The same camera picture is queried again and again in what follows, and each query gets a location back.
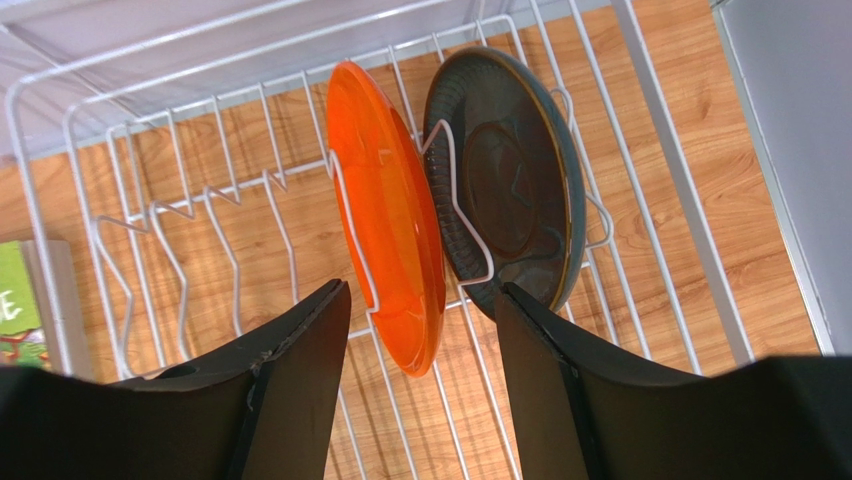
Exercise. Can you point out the white wire dish rack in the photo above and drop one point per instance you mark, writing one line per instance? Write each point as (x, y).
(185, 235)

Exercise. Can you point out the dark brown plate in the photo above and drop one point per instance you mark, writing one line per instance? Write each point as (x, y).
(505, 178)

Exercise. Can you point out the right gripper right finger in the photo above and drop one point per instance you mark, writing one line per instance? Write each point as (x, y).
(583, 408)

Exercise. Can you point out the green treehouse book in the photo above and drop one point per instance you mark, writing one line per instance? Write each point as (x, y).
(30, 333)

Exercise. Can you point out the orange plate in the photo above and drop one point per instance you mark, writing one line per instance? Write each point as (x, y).
(389, 218)

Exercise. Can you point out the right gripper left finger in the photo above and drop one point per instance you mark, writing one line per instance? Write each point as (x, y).
(261, 406)

